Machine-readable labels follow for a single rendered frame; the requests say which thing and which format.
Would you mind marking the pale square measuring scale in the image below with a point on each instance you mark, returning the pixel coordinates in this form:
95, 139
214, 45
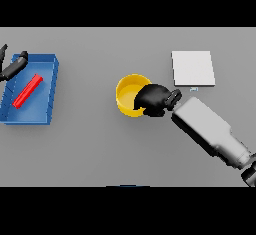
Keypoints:
192, 67

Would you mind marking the dark right robot hand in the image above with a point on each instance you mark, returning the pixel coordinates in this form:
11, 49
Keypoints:
152, 98

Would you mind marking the dark left robot hand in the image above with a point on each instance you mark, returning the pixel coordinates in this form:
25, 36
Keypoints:
12, 68

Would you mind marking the yellow bowl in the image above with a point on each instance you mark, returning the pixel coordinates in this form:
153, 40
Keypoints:
128, 95

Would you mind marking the blue tray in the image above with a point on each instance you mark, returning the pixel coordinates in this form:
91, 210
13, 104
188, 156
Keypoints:
31, 90

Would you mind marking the red beaker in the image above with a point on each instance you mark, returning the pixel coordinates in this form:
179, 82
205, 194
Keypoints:
27, 91

